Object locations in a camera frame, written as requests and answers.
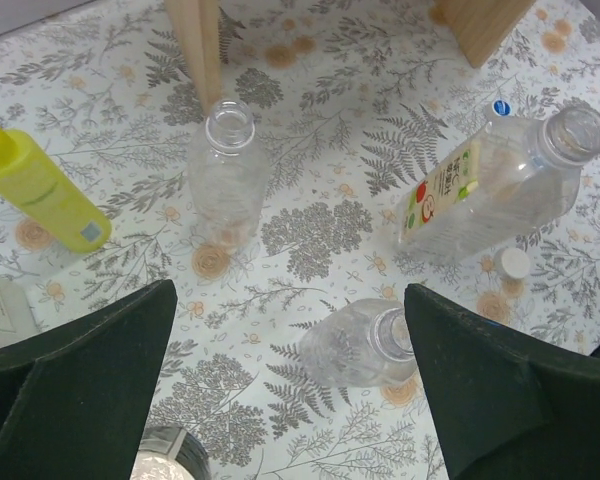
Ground blue cap near shelf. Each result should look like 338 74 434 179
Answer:
490 99 512 117

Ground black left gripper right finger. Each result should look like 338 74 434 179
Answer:
404 284 600 479

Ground white bottle black cap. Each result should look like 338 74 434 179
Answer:
0 278 39 338

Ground clear square juice bottle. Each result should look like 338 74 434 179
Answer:
396 105 600 264

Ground yellow squeeze bottle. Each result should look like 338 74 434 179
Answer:
0 127 112 253

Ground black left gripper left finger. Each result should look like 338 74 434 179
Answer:
0 280 177 479

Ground clear round bottle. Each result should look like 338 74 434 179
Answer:
187 99 271 251
298 299 417 388

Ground black can with foil lid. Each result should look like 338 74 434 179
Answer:
130 426 212 480

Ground wooden shelf unit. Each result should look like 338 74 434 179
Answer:
164 0 534 114

